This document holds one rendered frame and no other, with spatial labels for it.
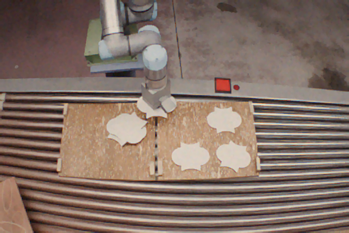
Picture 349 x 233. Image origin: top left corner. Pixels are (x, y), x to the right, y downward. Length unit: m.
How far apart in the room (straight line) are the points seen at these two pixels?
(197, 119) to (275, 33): 1.94
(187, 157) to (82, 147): 0.44
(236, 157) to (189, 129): 0.23
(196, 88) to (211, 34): 1.53
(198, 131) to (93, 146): 0.44
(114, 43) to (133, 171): 0.51
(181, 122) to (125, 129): 0.23
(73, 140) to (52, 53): 1.72
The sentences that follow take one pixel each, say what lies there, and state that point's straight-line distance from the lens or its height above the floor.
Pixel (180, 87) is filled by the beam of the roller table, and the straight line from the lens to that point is 1.65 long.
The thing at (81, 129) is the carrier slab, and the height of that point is 0.94.
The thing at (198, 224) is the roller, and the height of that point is 0.92.
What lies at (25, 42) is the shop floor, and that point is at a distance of 3.42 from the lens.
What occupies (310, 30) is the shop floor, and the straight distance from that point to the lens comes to 3.55.
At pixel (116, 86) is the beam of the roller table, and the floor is 0.92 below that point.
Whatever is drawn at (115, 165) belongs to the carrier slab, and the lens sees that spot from 1.46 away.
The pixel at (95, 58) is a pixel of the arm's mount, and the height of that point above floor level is 0.92.
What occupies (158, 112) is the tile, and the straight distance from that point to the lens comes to 1.39.
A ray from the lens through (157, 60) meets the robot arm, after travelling 1.15.
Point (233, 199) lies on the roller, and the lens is 1.44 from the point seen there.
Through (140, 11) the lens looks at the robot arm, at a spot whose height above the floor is 1.19.
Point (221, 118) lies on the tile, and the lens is 1.55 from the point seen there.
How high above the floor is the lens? 2.27
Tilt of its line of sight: 60 degrees down
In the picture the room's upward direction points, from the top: 2 degrees clockwise
